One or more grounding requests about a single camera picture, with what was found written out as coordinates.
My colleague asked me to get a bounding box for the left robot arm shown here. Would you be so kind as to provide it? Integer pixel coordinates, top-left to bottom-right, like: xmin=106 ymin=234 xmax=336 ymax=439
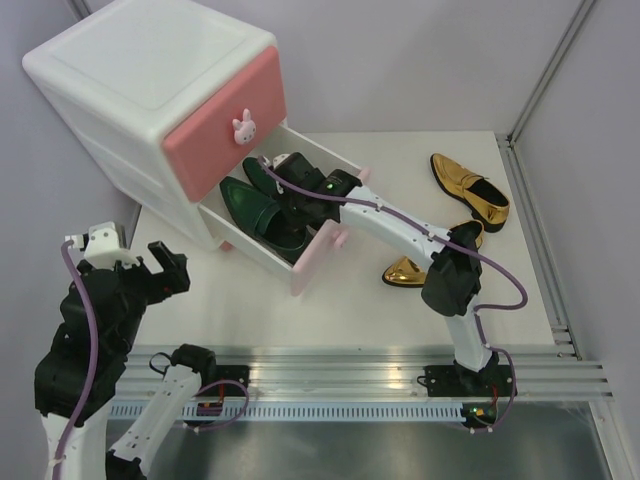
xmin=34 ymin=240 xmax=218 ymax=479

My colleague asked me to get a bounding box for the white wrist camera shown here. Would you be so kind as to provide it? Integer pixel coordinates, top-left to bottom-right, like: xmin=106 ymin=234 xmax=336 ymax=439
xmin=262 ymin=154 xmax=289 ymax=171
xmin=64 ymin=221 xmax=140 ymax=270

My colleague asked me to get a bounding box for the white plastic shoe cabinet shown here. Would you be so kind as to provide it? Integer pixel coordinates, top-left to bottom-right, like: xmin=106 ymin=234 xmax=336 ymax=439
xmin=22 ymin=1 xmax=278 ymax=249

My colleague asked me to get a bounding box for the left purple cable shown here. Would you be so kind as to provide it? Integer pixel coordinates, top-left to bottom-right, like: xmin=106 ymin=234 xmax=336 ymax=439
xmin=47 ymin=242 xmax=99 ymax=480

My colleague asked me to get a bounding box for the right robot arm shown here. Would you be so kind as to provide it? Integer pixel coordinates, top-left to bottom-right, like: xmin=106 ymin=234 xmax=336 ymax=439
xmin=267 ymin=153 xmax=499 ymax=395

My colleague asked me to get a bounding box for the gold loafer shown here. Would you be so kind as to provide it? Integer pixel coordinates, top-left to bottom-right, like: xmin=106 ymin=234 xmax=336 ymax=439
xmin=381 ymin=220 xmax=485 ymax=288
xmin=429 ymin=153 xmax=511 ymax=233

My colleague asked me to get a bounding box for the gold loafer near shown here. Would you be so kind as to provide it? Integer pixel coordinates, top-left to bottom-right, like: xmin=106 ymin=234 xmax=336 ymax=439
xmin=381 ymin=220 xmax=485 ymax=288

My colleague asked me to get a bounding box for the dark pink drawer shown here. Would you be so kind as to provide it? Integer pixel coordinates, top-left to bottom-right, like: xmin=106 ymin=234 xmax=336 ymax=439
xmin=162 ymin=46 xmax=287 ymax=203

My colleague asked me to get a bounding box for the green loafer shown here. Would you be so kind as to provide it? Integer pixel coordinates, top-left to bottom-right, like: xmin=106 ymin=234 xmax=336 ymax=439
xmin=219 ymin=176 xmax=313 ymax=265
xmin=242 ymin=157 xmax=278 ymax=197

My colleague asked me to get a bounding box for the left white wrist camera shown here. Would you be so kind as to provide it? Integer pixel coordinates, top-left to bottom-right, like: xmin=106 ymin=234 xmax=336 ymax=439
xmin=64 ymin=221 xmax=140 ymax=270

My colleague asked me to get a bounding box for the gold loafer far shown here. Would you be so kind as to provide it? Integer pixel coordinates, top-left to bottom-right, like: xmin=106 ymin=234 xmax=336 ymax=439
xmin=429 ymin=153 xmax=511 ymax=233

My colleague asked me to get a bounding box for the white slotted cable duct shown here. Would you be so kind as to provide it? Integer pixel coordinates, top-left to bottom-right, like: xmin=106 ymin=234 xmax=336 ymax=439
xmin=177 ymin=401 xmax=466 ymax=423

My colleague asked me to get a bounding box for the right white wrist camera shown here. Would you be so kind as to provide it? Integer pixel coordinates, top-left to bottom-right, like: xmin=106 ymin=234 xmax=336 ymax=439
xmin=262 ymin=154 xmax=289 ymax=171

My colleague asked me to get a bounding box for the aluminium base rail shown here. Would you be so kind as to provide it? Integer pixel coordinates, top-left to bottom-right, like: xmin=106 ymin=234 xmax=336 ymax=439
xmin=107 ymin=342 xmax=614 ymax=404

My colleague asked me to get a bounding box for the aluminium corner frame post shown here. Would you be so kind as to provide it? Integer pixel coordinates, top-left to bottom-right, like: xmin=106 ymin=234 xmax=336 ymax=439
xmin=504 ymin=0 xmax=601 ymax=146

